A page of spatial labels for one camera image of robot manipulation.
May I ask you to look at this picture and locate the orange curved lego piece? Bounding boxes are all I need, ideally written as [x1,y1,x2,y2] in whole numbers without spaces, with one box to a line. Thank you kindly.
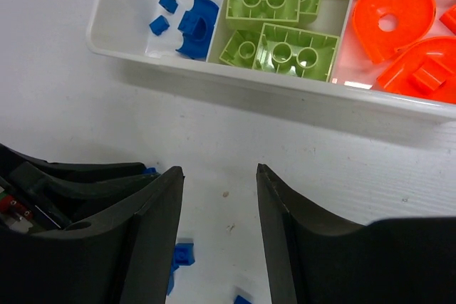
[372,36,455,104]

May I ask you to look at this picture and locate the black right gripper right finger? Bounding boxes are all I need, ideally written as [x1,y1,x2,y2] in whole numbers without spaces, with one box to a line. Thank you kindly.
[256,164,455,303]

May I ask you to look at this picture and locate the orange round lego piece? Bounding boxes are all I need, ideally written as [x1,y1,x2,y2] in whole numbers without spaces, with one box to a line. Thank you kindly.
[352,0,436,64]

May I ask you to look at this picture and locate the small green lego brick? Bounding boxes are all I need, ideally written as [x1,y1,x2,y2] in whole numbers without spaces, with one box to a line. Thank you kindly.
[219,30,260,69]

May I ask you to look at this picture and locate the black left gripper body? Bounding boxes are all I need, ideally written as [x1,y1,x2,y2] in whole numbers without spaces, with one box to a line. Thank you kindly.
[1,145,159,234]

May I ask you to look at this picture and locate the white divided sorting tray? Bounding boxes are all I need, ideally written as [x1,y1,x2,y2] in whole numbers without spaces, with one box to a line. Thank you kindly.
[86,0,455,121]

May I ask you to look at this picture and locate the blue round lego piece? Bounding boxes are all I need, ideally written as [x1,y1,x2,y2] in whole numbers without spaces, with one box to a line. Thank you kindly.
[176,0,219,59]

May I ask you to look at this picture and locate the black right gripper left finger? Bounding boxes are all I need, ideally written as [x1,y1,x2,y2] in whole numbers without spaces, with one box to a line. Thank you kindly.
[1,166,184,303]

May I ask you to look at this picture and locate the small orange lego brick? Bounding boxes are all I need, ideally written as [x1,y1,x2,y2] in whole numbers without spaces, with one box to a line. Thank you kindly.
[440,5,456,34]

